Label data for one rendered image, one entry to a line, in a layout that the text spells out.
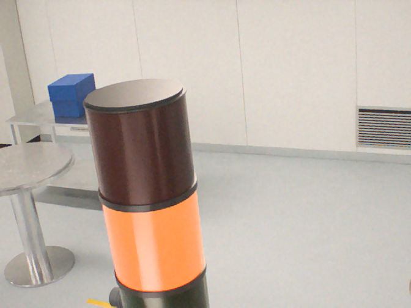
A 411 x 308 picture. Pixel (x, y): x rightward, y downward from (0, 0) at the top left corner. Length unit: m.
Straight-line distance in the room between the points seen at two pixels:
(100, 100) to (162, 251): 0.08
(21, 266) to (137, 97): 4.57
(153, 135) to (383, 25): 5.41
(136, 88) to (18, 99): 7.07
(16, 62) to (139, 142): 7.07
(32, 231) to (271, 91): 2.93
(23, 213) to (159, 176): 4.20
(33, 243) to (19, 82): 3.23
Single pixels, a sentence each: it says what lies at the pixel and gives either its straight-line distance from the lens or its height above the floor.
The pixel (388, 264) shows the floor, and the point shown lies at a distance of 4.36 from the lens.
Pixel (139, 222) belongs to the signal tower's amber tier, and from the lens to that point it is 0.27.
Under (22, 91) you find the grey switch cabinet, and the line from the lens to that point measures 7.40.
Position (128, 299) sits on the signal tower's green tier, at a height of 2.24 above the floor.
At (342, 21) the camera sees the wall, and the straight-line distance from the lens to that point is 5.67.
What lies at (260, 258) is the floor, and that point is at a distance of 4.43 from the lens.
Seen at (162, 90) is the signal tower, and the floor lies 2.35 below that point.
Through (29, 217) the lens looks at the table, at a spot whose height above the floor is 0.50.
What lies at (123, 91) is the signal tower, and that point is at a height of 2.35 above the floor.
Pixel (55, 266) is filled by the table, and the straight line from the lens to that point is 4.68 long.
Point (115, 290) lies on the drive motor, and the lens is 2.64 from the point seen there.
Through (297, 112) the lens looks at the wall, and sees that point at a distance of 6.01.
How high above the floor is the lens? 2.42
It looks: 22 degrees down
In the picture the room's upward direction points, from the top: 6 degrees counter-clockwise
